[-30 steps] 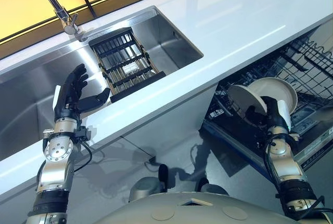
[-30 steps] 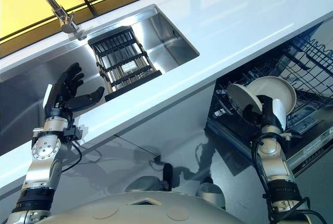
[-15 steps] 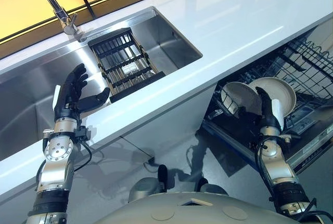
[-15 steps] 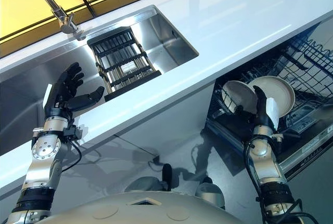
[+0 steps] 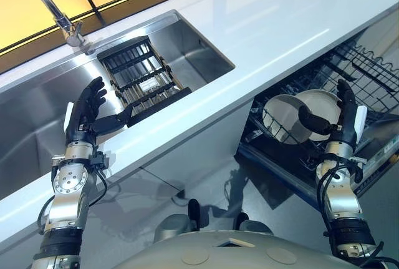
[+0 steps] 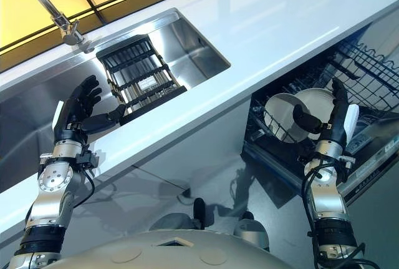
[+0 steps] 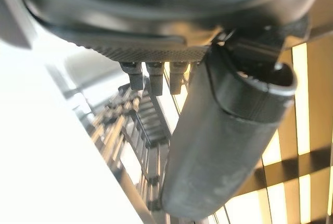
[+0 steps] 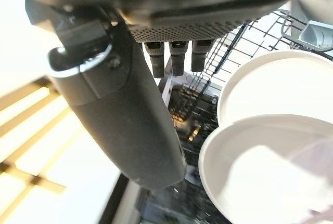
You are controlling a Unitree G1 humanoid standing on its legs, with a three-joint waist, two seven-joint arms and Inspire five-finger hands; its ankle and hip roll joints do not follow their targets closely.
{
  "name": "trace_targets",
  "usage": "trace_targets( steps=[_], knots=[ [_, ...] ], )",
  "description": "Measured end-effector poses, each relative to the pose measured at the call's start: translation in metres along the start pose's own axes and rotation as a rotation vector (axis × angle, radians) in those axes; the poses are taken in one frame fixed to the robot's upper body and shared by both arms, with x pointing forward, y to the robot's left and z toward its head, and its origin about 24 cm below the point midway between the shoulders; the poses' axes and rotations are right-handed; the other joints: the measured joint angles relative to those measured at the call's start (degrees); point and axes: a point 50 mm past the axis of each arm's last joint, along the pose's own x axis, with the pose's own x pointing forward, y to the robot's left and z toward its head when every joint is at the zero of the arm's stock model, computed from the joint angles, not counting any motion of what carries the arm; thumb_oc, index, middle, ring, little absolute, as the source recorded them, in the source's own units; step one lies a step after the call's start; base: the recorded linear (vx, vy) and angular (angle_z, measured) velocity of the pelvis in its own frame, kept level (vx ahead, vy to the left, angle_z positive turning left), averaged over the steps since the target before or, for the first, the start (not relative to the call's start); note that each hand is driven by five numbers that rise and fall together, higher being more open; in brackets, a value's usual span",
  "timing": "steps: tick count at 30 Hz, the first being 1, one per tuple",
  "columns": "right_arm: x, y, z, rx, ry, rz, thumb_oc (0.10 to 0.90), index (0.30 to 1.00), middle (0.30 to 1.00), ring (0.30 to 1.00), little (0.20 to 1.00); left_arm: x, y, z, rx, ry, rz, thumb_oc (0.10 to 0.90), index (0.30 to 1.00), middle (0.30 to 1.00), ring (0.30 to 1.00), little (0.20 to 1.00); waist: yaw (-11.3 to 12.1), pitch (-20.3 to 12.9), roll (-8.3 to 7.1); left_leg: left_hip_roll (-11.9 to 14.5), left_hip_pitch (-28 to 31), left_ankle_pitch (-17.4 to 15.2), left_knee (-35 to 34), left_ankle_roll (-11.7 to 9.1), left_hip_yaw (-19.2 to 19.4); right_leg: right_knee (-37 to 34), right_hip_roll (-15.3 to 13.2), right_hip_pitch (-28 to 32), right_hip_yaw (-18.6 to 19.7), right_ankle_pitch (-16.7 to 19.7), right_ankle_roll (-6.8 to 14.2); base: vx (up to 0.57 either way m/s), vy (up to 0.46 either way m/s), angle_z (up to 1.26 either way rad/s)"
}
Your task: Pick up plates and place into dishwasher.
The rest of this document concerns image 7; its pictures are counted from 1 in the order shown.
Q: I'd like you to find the white plate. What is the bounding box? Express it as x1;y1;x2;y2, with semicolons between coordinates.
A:
0;23;156;224

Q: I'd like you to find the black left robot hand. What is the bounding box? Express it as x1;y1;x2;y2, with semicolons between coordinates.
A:
15;0;326;220

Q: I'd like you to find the grey wire dishwasher rack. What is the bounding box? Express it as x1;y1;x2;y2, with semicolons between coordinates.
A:
87;61;201;224

